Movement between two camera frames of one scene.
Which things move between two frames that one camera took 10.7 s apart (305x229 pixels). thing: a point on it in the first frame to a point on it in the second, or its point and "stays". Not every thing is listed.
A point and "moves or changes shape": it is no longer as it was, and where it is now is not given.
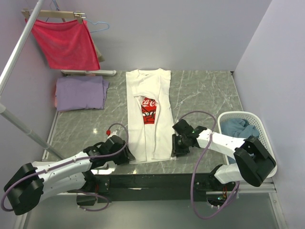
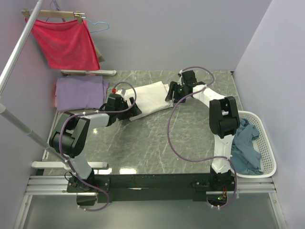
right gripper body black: (182, 147) to (180, 92)
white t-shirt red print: (150, 116) moves or changes shape
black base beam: (154, 187) stays
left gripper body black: (120, 157) to (123, 115)
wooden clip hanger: (28, 13) stays
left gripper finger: (130, 156) to (136, 110)
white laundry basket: (253, 119) stays
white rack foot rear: (103, 72) stays
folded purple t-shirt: (82, 92) stays
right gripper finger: (174, 145) to (173, 86)
